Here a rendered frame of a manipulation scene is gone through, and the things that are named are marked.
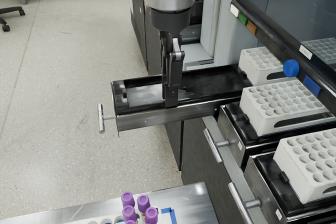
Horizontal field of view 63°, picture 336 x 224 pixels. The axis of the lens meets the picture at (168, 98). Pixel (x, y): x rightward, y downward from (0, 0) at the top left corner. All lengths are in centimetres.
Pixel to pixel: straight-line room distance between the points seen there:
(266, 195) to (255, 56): 36
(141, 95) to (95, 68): 160
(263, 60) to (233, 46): 10
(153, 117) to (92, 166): 96
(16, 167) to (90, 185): 43
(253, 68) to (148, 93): 27
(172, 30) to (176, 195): 29
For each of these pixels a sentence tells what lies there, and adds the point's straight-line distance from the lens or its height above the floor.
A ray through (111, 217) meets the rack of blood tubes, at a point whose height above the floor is 88.
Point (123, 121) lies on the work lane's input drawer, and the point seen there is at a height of 79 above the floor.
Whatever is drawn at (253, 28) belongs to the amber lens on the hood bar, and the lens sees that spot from 62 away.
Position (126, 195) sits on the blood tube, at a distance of 36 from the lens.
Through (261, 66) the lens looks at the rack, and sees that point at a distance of 73.
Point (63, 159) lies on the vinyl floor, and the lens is 166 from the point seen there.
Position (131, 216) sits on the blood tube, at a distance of 35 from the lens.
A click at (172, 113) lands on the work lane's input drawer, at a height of 79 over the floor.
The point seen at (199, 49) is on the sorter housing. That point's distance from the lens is 101.
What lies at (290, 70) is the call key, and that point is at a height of 98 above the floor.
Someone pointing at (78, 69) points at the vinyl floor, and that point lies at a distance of 230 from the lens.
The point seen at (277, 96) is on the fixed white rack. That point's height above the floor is 87.
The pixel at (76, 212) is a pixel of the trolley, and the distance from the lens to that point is 50.
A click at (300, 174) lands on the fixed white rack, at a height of 86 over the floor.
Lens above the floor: 125
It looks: 41 degrees down
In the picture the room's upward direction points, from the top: straight up
